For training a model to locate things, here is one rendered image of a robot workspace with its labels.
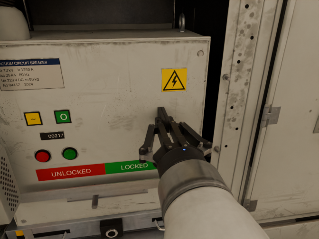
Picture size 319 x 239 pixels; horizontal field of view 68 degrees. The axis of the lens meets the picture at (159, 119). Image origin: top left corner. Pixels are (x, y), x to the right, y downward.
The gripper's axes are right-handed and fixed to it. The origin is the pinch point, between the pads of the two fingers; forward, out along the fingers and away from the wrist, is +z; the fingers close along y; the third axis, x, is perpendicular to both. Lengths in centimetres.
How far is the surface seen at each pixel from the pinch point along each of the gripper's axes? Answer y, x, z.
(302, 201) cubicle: 45, -33, 1
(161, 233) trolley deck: -0.2, -38.2, 1.5
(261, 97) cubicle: 24.6, 2.2, 3.5
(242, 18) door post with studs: 16.8, 19.9, 3.4
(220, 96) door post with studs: 14.3, 3.0, 3.8
